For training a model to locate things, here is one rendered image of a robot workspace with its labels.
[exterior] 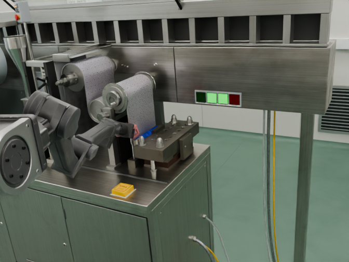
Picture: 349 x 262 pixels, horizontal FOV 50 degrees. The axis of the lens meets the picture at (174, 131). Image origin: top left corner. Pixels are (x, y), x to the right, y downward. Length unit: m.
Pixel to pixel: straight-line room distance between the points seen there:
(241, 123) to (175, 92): 2.59
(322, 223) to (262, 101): 1.48
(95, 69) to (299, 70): 0.99
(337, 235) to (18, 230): 2.11
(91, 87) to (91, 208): 0.60
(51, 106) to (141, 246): 1.02
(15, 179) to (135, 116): 1.19
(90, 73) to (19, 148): 1.24
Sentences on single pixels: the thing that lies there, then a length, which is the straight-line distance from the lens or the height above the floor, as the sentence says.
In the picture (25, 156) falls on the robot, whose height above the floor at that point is 1.45.
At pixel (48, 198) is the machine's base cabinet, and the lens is 1.99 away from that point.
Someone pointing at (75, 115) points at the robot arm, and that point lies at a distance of 0.86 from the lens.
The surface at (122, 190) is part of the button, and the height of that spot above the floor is 0.92.
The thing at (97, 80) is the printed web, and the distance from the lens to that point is 1.97.
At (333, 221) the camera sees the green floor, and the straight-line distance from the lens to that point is 3.12.
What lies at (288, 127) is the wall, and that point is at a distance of 4.38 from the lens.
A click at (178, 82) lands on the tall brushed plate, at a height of 1.25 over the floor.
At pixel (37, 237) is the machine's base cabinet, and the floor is 0.50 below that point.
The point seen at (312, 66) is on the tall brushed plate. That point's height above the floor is 1.36.
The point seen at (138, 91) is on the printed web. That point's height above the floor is 1.26.
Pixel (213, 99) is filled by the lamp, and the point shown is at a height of 1.18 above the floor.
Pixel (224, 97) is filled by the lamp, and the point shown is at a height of 1.19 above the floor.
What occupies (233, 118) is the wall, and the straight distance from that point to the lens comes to 4.53.
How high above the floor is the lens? 1.72
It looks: 21 degrees down
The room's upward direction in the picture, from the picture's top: 4 degrees counter-clockwise
